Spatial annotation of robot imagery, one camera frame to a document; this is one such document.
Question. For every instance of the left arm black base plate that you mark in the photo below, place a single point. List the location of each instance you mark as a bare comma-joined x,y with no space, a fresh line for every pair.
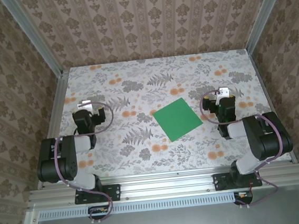
115,192

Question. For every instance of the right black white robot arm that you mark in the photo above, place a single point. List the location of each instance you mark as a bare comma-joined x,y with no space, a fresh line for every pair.
268,140

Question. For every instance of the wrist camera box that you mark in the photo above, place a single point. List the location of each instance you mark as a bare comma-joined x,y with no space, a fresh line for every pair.
223,94
84,104

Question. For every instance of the black power connector box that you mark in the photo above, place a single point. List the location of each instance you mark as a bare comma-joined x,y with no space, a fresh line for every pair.
246,200
95,213

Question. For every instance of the floral table cover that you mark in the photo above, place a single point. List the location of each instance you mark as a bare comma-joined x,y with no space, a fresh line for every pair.
135,73

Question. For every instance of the aluminium frame post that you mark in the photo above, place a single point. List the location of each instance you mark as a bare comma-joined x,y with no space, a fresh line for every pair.
262,13
35,35

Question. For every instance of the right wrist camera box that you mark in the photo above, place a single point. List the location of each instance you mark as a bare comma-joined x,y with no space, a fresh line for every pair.
223,94

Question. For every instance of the green paper sheet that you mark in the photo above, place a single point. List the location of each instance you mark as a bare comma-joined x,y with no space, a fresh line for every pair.
178,119

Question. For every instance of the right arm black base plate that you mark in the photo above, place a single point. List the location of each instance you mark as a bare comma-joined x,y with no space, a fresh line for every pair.
219,182

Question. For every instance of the aluminium table side rail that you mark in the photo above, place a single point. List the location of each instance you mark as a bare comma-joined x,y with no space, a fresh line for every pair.
267,92
57,113

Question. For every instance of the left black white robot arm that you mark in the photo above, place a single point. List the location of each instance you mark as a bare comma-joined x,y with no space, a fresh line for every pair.
63,157

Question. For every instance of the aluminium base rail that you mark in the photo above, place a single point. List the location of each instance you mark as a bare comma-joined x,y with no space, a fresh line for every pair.
167,185

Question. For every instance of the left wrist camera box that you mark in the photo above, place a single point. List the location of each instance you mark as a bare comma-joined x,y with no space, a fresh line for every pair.
84,104

